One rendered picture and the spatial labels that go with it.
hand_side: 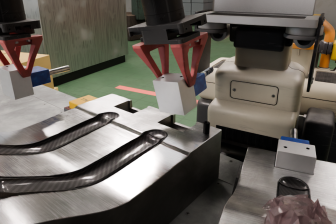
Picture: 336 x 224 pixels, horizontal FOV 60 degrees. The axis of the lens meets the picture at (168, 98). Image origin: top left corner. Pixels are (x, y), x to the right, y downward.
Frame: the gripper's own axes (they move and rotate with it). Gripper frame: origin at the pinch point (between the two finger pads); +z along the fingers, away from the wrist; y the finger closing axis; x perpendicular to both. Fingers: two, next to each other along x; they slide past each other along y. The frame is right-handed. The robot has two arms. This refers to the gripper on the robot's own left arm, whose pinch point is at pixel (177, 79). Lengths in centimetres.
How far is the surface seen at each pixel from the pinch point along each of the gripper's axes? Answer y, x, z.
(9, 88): -27.9, -13.8, -2.1
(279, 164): 14.8, 1.3, 12.7
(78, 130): -12.3, -12.0, 4.9
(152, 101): -172, 159, 95
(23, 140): -15.0, -19.2, 3.1
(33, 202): 3.4, -26.4, 1.2
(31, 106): -48.9, -3.1, 9.1
